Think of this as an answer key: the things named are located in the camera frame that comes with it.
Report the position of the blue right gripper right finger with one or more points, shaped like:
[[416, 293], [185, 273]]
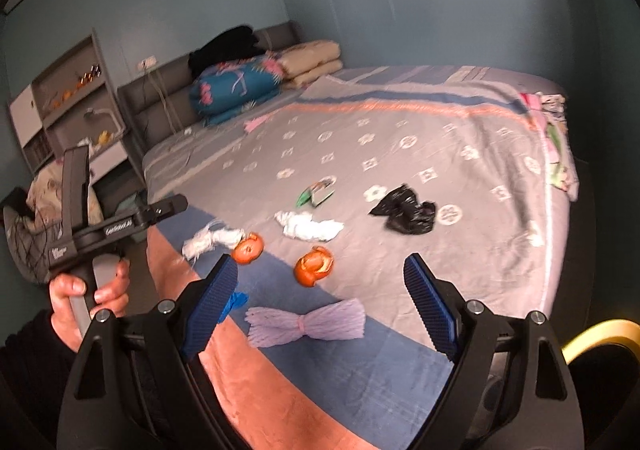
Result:
[[440, 321]]

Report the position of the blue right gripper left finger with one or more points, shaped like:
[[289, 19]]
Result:
[[202, 303]]

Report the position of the blue glove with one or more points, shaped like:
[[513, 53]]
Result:
[[236, 301]]

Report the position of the orange peel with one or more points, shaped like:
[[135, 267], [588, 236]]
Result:
[[314, 266], [248, 249]]

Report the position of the yellow rimmed black trash bin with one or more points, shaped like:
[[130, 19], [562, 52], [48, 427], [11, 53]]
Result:
[[619, 332]]

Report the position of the left hand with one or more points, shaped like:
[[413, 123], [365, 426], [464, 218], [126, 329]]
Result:
[[113, 295]]

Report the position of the white crumpled paper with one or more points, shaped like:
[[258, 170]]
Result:
[[214, 234]]

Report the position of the bear print cushion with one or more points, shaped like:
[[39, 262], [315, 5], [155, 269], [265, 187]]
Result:
[[44, 197]]

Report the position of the crumpled black plastic bag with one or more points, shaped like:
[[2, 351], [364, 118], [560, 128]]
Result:
[[405, 213]]

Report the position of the crumpled white tissue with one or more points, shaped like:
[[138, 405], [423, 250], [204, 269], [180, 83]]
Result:
[[302, 226]]

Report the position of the grey patterned bed cover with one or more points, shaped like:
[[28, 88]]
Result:
[[462, 138]]

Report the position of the white desk lamp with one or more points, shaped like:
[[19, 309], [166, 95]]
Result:
[[108, 118]]

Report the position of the grey bedside shelf unit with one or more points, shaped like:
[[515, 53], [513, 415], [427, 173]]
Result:
[[48, 118]]

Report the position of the dark grey bed headboard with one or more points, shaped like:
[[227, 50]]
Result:
[[156, 105]]

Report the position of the pink cloth piece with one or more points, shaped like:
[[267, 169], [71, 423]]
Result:
[[252, 124]]

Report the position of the teal floral folded quilt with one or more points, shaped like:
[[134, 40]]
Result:
[[224, 91]]

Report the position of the floral sheet at bed corner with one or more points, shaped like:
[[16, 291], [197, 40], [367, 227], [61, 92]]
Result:
[[548, 110]]

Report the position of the beige folded quilt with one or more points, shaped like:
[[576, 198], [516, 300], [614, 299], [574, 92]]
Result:
[[304, 63]]

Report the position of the black clothing pile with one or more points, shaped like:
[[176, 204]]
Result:
[[237, 43]]

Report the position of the wall power socket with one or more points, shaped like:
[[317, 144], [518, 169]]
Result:
[[147, 63]]

